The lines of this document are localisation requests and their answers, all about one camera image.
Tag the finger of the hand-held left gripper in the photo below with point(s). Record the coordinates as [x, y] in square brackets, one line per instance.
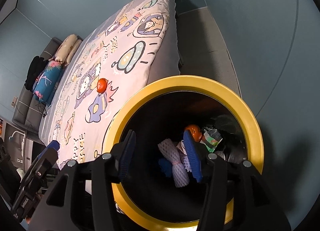
[51, 147]

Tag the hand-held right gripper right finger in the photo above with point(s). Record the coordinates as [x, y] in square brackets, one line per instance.
[192, 158]

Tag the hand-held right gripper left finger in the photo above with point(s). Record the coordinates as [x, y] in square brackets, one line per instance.
[126, 156]

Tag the green and silver wrapper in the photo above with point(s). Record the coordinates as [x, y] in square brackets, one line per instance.
[212, 141]

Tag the orange mandarin peel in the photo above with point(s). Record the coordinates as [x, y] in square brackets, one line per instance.
[193, 131]

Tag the blue glove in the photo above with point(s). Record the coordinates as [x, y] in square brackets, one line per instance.
[165, 167]

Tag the black plastic bag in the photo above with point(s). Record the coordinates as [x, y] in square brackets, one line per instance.
[232, 148]

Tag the yellow-rimmed black bin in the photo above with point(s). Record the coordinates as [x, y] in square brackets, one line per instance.
[250, 121]

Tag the grey padded headboard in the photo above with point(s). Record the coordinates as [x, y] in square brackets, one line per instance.
[27, 111]

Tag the blue floral folded quilt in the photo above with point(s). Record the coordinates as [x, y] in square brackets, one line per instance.
[47, 81]

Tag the whole orange mandarin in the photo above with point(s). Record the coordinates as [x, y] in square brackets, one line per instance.
[102, 85]

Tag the black folded clothes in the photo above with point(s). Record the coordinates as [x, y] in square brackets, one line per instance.
[33, 71]

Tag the beige stacked pillows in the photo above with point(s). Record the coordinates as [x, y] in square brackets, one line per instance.
[67, 46]

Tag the bed with cartoon sheet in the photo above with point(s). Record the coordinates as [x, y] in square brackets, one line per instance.
[140, 21]

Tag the wall socket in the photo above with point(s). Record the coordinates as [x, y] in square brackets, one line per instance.
[13, 101]

